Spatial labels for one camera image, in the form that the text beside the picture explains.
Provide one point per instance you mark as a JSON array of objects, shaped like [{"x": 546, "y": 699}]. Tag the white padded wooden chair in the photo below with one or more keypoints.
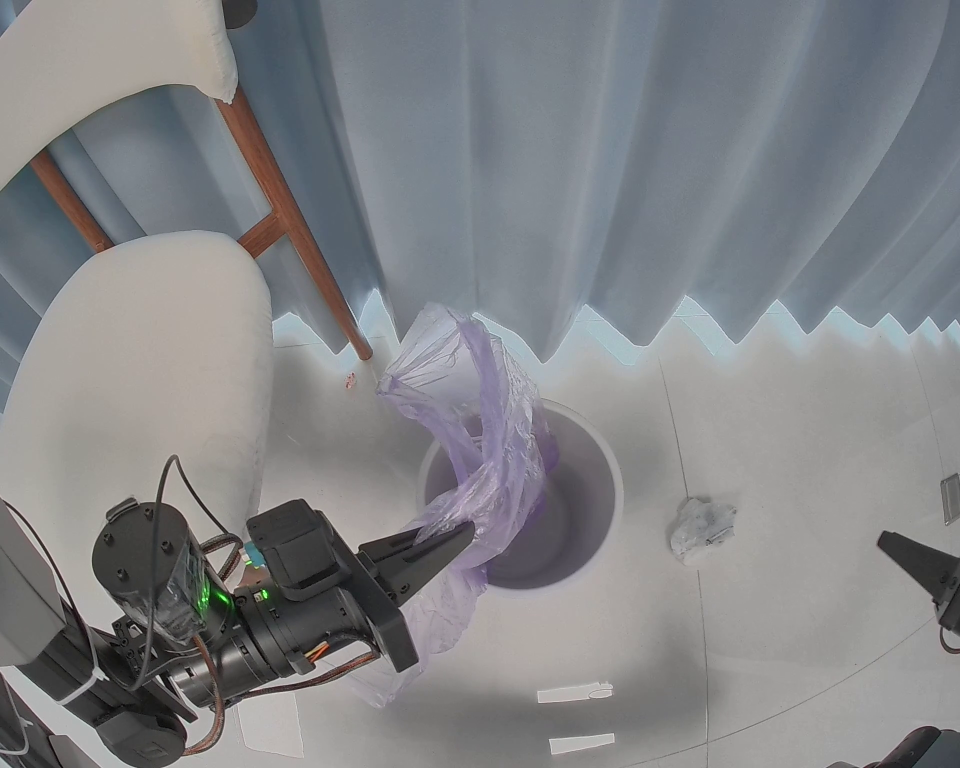
[{"x": 150, "y": 337}]

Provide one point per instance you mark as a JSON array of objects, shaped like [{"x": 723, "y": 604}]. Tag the pale blue curtain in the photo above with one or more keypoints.
[{"x": 600, "y": 150}]

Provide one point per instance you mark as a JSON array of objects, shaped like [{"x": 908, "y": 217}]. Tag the white plastic wrapper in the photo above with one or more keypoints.
[{"x": 701, "y": 529}]

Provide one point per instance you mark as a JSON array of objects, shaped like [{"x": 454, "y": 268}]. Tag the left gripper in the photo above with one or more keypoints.
[{"x": 322, "y": 630}]

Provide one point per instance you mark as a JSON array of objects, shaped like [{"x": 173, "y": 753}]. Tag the purple plastic bag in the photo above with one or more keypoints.
[{"x": 495, "y": 420}]

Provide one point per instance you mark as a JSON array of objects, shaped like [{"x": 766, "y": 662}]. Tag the white trash bin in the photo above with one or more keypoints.
[{"x": 613, "y": 510}]

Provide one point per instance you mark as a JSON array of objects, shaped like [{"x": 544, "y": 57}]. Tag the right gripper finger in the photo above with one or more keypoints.
[{"x": 934, "y": 581}]

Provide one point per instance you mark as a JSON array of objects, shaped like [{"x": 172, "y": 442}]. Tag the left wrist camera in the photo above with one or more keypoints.
[{"x": 296, "y": 536}]

